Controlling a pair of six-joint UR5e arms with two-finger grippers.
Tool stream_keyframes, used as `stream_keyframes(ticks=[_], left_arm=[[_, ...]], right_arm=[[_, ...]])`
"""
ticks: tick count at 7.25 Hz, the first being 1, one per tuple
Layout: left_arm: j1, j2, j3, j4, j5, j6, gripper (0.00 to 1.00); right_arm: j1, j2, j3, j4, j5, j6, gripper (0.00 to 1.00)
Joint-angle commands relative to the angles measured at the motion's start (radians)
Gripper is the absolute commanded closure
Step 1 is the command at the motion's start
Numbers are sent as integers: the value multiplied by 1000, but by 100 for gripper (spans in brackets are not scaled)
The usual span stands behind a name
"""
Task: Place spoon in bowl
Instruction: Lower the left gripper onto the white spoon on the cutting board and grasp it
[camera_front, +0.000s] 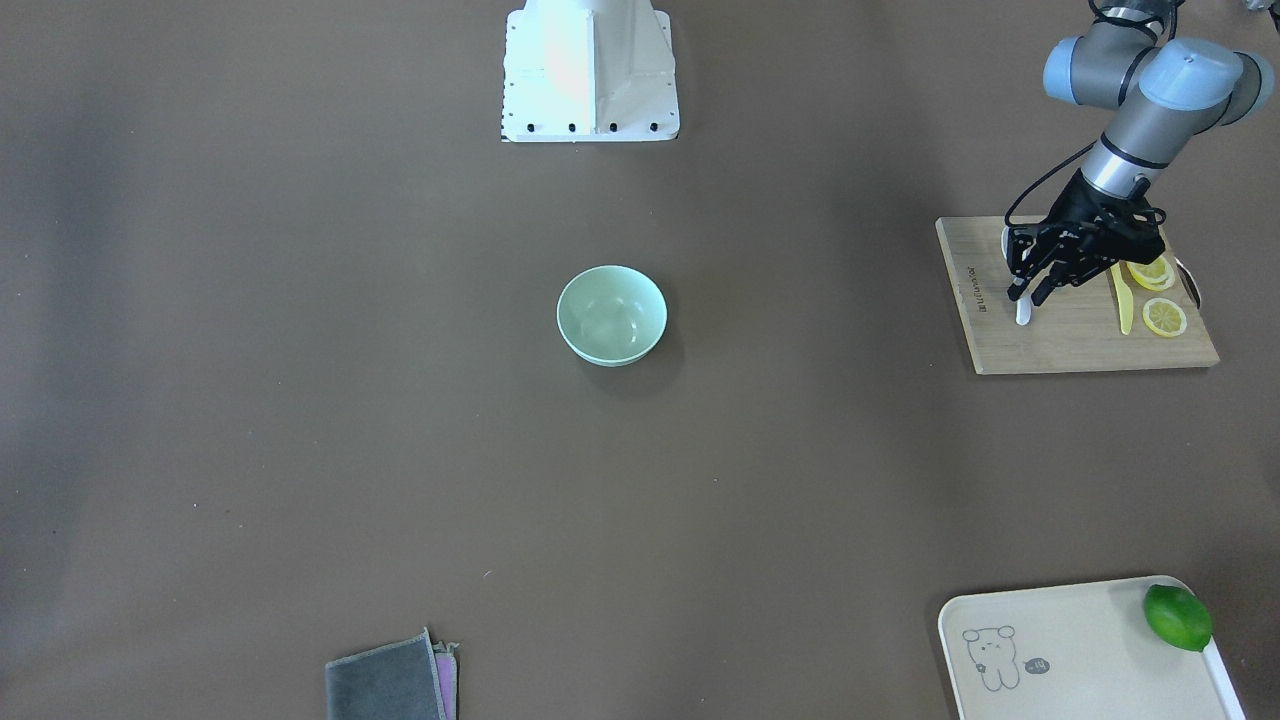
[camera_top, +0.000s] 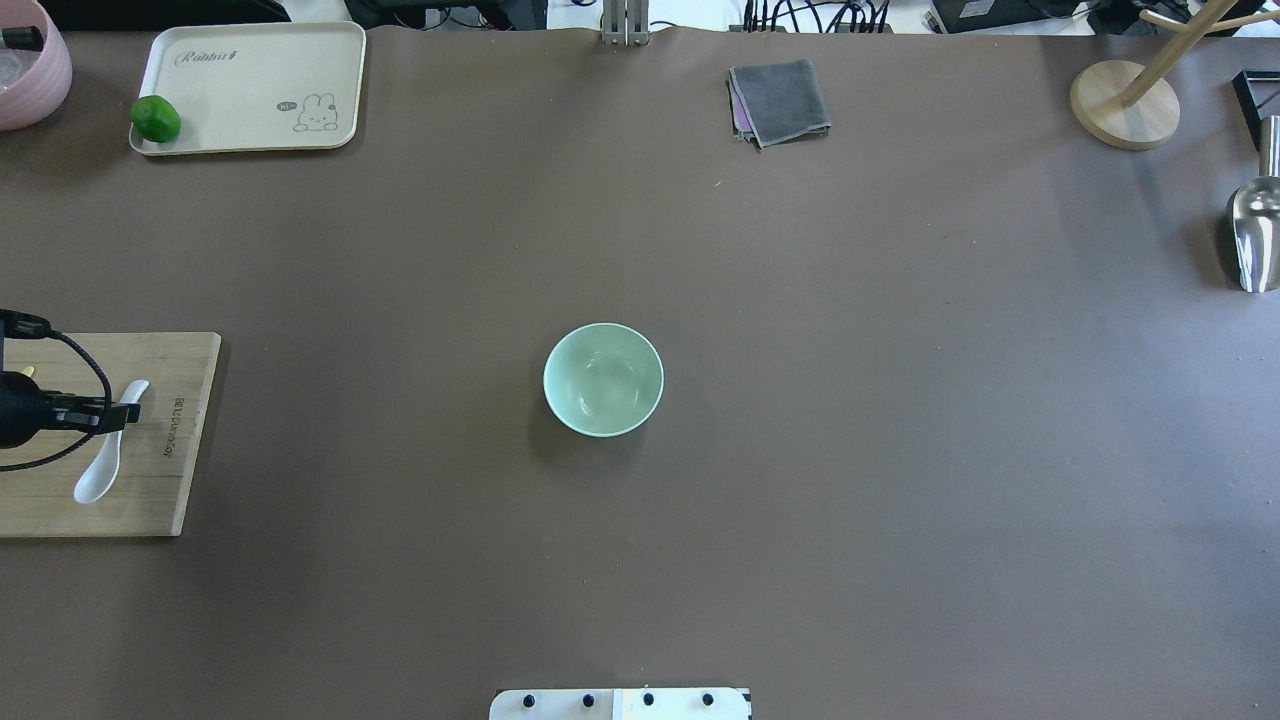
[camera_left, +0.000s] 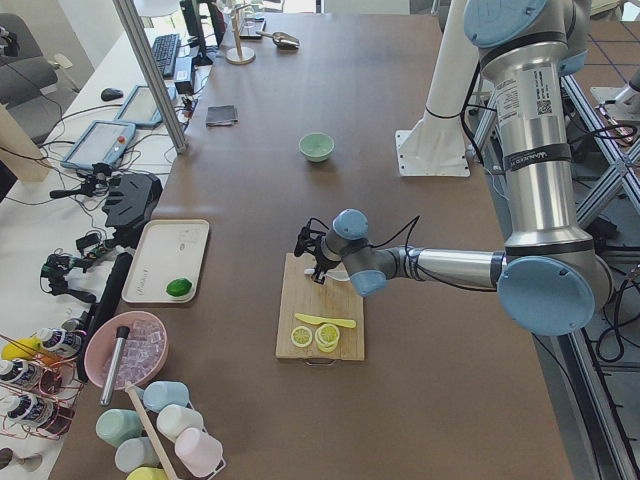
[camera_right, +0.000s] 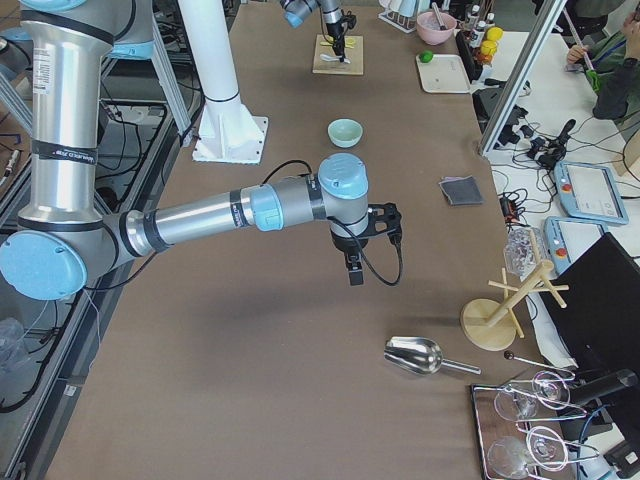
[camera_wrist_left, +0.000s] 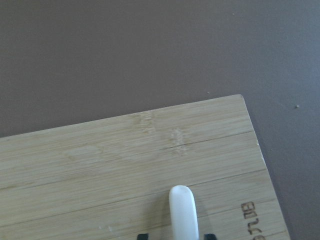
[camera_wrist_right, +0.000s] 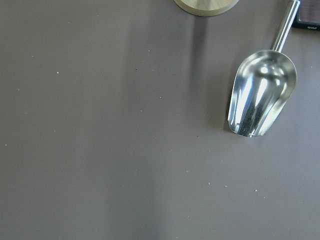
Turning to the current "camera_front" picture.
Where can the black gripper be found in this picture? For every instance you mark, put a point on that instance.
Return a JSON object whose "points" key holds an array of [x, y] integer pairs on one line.
{"points": [[1077, 204]]}

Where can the white ceramic spoon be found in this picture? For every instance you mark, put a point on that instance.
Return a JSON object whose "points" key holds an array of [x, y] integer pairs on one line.
{"points": [[1023, 305]]}

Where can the light green ceramic bowl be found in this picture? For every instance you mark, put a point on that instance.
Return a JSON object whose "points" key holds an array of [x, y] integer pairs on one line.
{"points": [[611, 315]]}

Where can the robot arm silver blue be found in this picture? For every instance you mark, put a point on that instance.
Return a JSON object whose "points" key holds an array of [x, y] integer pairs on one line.
{"points": [[1162, 90]]}

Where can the yellow plastic knife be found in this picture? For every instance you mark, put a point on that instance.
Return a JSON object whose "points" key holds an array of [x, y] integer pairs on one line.
{"points": [[1124, 299]]}

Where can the bamboo cutting board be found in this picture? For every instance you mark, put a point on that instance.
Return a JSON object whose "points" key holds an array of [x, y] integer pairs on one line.
{"points": [[1073, 331]]}

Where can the stacked lemon slices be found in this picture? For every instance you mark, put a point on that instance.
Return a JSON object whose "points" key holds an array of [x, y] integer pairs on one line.
{"points": [[1157, 276]]}

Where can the lemon slice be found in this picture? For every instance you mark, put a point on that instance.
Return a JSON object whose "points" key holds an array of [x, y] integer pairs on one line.
{"points": [[1164, 318]]}

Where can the green lime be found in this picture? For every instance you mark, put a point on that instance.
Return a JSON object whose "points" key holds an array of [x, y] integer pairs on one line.
{"points": [[1177, 617]]}

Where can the cream plastic tray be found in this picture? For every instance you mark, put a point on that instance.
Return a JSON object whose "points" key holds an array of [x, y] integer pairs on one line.
{"points": [[1078, 651]]}

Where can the grey folded cloth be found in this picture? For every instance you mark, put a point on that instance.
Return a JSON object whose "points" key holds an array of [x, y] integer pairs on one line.
{"points": [[413, 679]]}

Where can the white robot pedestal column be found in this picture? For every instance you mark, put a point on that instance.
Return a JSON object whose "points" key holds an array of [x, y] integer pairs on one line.
{"points": [[589, 72]]}

